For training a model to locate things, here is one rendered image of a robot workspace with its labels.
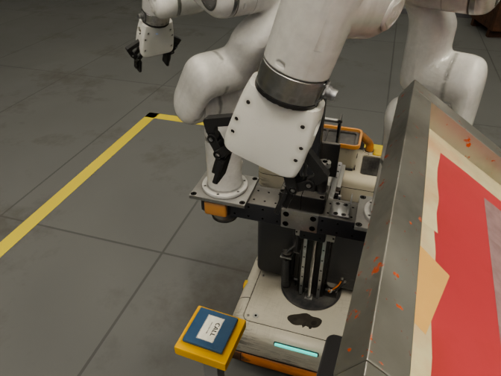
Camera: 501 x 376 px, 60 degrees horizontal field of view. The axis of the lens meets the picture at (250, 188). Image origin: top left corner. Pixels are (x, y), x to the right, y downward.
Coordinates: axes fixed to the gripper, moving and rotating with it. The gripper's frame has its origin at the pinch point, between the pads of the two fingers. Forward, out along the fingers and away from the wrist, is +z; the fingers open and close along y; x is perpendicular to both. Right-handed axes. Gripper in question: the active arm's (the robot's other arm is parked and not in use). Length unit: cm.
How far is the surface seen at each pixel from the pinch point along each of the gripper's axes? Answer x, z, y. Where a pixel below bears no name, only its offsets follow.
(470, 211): -10.4, -4.8, -28.5
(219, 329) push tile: -12, 53, -3
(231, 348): -10, 54, -8
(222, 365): -5, 54, -7
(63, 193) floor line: -143, 200, 146
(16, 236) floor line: -95, 199, 143
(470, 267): 1.6, -5.0, -27.8
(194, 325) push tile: -11, 55, 2
